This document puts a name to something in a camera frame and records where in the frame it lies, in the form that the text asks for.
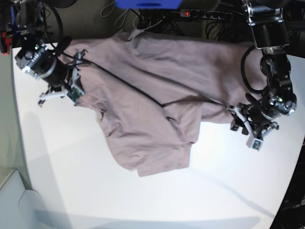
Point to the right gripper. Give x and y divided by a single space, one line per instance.
61 78

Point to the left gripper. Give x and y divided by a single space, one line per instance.
251 120

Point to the mauve t-shirt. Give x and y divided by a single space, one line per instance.
152 91

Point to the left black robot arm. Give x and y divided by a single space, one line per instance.
265 18

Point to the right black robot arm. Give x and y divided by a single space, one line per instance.
42 61

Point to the red and black clamp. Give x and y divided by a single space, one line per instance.
5 43

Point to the blue plastic box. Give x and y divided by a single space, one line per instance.
148 4

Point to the black power strip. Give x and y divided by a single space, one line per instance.
202 15

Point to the grey rounded bin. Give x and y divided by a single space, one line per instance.
19 208

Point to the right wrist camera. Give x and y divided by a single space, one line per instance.
74 93

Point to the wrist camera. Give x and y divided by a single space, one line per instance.
74 93
254 143

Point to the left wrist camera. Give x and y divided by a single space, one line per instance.
254 143

